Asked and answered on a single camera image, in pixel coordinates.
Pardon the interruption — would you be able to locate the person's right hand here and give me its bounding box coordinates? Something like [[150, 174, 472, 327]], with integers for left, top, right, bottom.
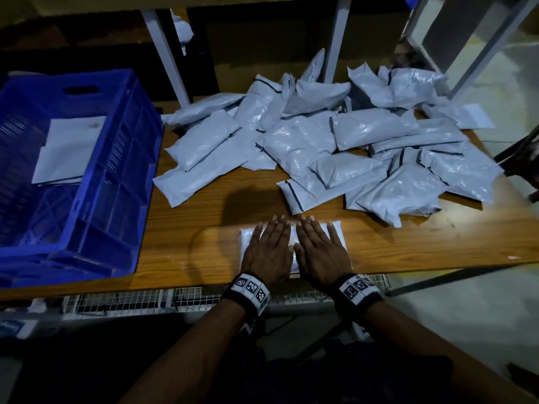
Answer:
[[295, 216, 353, 290]]

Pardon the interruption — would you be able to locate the person's left hand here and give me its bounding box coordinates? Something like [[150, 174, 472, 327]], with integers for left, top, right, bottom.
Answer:
[[240, 216, 294, 291]]

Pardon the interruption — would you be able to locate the pile of grey mailer bags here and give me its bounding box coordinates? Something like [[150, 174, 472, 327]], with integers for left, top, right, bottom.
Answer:
[[153, 48, 504, 229]]

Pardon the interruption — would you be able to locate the blue plastic crate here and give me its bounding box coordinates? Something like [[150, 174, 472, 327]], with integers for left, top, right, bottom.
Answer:
[[0, 68, 165, 288]]

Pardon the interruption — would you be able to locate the person's left forearm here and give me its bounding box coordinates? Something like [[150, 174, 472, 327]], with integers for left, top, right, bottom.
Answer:
[[118, 302, 245, 404]]

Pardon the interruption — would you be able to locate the person's right forearm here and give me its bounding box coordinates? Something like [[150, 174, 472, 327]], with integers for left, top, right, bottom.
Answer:
[[364, 300, 539, 404]]

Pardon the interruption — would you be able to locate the left marker wristband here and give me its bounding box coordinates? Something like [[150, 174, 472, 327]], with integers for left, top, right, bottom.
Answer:
[[223, 272, 272, 320]]

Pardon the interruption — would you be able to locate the marker wristband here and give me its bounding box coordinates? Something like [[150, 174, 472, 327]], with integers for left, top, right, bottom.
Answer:
[[223, 272, 272, 320], [330, 273, 384, 320]]

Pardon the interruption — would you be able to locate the right marker wristband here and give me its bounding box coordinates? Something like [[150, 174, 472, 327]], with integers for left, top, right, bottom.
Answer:
[[330, 273, 384, 320]]

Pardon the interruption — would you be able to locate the wooden table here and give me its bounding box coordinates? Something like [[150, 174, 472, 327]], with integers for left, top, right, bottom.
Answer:
[[0, 100, 539, 301]]

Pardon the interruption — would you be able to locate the brown wooden chair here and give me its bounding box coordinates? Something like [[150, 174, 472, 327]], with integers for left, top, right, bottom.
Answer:
[[495, 123, 539, 203]]

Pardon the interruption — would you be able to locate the white metal shelf leg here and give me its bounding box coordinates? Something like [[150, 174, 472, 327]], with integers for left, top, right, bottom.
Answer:
[[141, 8, 192, 108], [324, 0, 352, 83], [449, 0, 539, 102]]

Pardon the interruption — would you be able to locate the white wire rack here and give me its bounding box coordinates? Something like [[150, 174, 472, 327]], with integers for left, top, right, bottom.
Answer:
[[63, 273, 392, 316]]

